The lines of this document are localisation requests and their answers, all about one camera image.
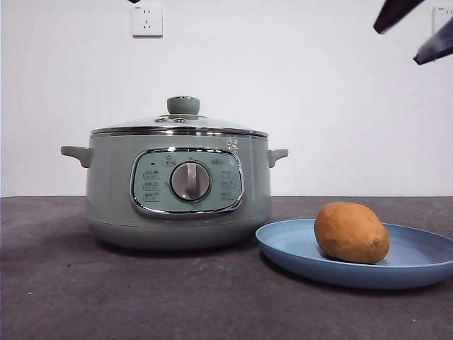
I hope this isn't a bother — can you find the blue round plate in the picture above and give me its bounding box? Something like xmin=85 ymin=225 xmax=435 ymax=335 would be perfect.
xmin=254 ymin=217 xmax=453 ymax=291

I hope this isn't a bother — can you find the pale green electric steamer pot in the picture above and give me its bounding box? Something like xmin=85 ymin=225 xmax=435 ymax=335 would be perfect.
xmin=59 ymin=131 xmax=289 ymax=252

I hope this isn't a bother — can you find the brown potato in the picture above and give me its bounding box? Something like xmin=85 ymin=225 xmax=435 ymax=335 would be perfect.
xmin=314 ymin=201 xmax=391 ymax=265

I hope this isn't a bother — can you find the white wall socket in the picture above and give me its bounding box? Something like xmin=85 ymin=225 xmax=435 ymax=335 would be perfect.
xmin=432 ymin=6 xmax=453 ymax=38
xmin=131 ymin=4 xmax=164 ymax=39

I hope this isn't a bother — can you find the glass lid with green knob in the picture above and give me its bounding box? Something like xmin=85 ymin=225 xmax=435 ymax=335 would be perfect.
xmin=89 ymin=95 xmax=267 ymax=138

